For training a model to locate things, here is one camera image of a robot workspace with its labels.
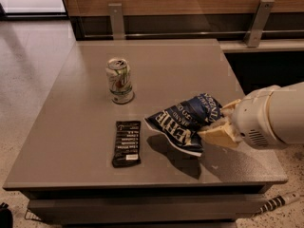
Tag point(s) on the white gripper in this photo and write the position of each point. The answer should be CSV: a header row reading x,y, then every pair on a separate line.
x,y
253,118

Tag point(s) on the blue chip bag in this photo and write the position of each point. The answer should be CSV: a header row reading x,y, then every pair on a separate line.
x,y
181,122

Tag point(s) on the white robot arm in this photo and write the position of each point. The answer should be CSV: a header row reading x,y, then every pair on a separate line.
x,y
271,117

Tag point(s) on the black rxbar chocolate bar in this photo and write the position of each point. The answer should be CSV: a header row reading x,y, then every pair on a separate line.
x,y
127,144

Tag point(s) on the striped black white rod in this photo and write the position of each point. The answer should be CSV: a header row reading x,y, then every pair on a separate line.
x,y
276,202

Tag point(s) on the white green soda can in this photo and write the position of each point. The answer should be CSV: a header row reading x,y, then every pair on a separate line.
x,y
119,81

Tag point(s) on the grey low table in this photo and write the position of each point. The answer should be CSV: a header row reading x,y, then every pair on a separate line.
x,y
65,169

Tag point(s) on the black object floor corner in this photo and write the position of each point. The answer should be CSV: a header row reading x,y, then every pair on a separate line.
x,y
6,218

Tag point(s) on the right metal wall bracket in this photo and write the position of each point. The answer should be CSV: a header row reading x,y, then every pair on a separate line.
x,y
254,33

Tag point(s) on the metal wall bracket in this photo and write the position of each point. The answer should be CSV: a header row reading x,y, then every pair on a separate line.
x,y
254,33
117,20

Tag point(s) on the wooden wall shelf panel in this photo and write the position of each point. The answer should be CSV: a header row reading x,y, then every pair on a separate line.
x,y
223,19

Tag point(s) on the left metal wall bracket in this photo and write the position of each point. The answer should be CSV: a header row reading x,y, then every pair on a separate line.
x,y
117,20

